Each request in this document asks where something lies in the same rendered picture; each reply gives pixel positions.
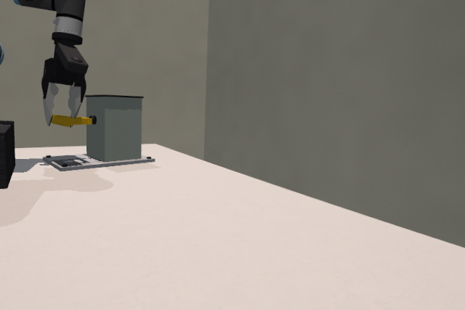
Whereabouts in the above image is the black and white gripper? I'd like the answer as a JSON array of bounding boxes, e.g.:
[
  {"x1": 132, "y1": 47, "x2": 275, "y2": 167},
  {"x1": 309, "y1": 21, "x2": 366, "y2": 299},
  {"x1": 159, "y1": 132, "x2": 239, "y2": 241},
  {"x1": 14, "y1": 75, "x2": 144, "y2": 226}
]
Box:
[{"x1": 41, "y1": 32, "x2": 86, "y2": 126}]

